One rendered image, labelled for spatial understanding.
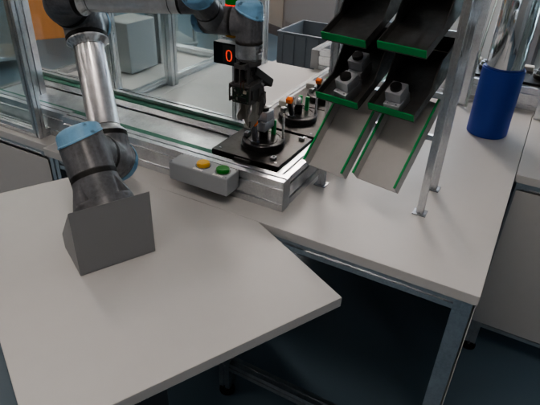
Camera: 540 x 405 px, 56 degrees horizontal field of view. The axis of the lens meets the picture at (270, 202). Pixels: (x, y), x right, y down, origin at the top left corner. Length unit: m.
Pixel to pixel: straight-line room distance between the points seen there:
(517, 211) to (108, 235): 1.42
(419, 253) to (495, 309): 0.91
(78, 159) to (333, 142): 0.70
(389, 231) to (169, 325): 0.68
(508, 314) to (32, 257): 1.76
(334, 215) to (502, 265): 0.86
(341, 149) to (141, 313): 0.72
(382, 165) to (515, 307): 1.02
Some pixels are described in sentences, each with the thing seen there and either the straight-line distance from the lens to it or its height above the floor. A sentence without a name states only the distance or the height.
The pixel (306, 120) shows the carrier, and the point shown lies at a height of 0.99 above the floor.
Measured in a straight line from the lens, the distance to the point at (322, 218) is 1.50.
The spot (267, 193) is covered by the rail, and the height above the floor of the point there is 0.91.
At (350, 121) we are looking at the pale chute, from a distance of 1.52.
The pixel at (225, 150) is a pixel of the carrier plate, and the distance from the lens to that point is 1.61.
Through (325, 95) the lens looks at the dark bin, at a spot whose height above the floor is 1.21.
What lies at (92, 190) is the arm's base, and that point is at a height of 1.06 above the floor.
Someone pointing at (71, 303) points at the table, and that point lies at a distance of 1.26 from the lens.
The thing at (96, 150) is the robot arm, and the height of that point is 1.12.
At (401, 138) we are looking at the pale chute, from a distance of 1.48.
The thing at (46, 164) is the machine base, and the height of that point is 0.78.
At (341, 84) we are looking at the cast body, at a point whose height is 1.25.
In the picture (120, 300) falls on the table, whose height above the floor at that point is 0.86.
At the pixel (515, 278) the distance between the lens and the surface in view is 2.19.
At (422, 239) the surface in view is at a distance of 1.48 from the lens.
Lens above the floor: 1.68
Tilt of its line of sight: 32 degrees down
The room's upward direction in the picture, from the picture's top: 2 degrees clockwise
